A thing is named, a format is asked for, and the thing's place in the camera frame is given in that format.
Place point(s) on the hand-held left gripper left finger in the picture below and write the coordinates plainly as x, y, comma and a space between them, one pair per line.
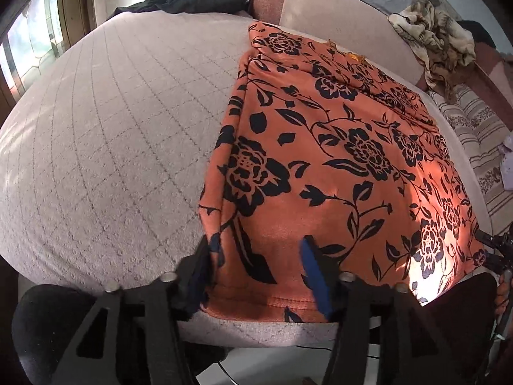
202, 276

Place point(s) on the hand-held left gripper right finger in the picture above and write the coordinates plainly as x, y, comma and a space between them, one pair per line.
318, 280

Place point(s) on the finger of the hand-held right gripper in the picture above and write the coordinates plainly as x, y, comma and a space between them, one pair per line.
499, 242

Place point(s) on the orange black floral garment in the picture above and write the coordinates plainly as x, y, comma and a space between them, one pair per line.
336, 160

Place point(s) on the striped beige cushion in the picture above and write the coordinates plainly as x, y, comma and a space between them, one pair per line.
477, 144

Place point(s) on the grey quilted mattress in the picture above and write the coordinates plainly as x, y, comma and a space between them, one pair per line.
112, 148

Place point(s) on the beige patterned crumpled cloth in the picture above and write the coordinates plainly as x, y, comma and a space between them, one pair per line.
437, 36

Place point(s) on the beige backrest cushion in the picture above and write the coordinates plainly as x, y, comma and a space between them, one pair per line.
344, 16

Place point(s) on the wooden door with stained glass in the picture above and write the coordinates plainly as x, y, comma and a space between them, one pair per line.
38, 36

